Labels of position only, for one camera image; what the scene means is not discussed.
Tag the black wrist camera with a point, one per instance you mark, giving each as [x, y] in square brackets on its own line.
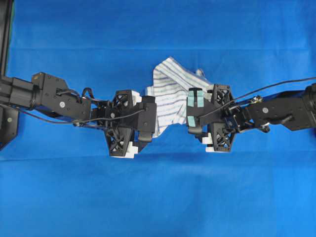
[196, 102]
[146, 119]

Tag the black frame post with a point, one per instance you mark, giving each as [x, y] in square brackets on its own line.
[6, 18]

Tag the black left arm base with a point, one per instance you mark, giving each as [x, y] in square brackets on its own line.
[9, 119]

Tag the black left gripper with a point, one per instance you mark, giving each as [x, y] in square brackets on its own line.
[115, 119]

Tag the white striped towel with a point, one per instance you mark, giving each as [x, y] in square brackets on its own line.
[171, 84]

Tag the blue table cloth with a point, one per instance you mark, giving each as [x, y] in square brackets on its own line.
[59, 180]

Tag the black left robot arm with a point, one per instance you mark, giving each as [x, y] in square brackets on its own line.
[52, 97]

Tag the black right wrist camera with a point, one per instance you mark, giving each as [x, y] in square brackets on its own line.
[196, 102]

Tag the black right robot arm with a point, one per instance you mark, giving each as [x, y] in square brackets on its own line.
[294, 109]

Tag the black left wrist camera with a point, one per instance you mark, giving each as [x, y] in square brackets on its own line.
[146, 119]

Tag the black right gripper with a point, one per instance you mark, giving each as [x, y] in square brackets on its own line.
[226, 120]

